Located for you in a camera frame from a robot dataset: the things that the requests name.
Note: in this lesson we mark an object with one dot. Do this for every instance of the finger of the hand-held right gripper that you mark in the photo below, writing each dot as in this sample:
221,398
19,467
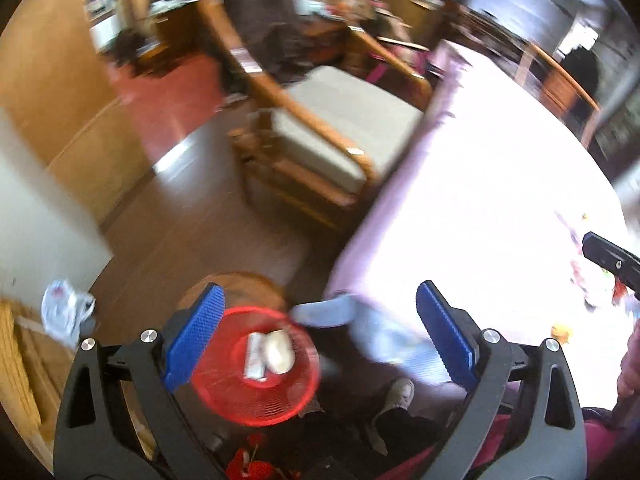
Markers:
610,257

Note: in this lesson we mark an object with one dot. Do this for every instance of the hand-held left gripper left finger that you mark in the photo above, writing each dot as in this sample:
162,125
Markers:
195,340

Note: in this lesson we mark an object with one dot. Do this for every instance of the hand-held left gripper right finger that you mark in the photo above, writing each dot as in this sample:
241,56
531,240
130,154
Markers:
445,340

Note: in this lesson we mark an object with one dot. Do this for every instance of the white wrapper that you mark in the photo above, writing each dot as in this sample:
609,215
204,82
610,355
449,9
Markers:
595,282

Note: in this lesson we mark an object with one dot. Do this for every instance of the white red printed packet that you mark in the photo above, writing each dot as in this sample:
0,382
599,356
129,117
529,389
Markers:
255,357

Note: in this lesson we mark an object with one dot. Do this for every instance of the red plastic mesh basket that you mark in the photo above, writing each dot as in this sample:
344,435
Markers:
220,400

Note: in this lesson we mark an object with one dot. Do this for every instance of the white tissue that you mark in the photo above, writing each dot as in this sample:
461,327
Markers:
277,352

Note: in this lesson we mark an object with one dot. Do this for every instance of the clear cup with orange peel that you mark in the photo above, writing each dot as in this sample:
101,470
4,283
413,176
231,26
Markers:
561,332

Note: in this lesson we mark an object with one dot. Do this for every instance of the person's right hand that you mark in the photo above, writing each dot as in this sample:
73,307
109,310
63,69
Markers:
631,360

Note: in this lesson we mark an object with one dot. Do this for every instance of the light blue dotted cloth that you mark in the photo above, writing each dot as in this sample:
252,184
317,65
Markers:
380,335

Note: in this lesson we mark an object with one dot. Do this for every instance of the white sneaker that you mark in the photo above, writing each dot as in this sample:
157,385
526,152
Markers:
400,392

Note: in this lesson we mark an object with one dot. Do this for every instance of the round wooden stool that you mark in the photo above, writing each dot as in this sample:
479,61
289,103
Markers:
250,285

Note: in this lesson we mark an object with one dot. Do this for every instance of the person's black trouser leg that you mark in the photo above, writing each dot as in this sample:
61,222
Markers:
405,430

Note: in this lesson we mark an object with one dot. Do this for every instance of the red patterned cloth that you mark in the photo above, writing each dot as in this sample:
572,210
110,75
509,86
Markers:
250,460

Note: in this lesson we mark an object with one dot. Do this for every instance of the white plastic bin bag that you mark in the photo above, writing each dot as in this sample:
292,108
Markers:
62,310

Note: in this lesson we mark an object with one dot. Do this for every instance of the purple tablecloth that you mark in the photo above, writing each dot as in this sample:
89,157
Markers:
475,185

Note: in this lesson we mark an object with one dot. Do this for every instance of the yellow woven mat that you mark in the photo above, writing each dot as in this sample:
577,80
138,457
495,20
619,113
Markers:
15,360

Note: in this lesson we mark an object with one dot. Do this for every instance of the person's maroon clothing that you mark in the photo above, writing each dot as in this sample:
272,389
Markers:
610,440

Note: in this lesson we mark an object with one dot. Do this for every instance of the wooden dining chair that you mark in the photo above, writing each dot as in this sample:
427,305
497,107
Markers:
560,80

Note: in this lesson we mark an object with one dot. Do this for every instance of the dark cloth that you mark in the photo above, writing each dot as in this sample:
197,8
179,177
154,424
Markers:
580,70

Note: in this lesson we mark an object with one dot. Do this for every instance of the beige seat cushion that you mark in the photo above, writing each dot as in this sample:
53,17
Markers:
350,120

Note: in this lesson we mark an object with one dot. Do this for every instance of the wooden armchair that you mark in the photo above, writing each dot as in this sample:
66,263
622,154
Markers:
280,100

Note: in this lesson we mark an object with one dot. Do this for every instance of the dark wooden side table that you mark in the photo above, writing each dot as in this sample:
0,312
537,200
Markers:
330,30

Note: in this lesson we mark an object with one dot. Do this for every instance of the dark brown garment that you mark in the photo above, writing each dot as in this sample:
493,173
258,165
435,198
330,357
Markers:
260,10

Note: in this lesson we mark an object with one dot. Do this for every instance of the pink folding frame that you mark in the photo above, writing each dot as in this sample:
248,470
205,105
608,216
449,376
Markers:
380,72

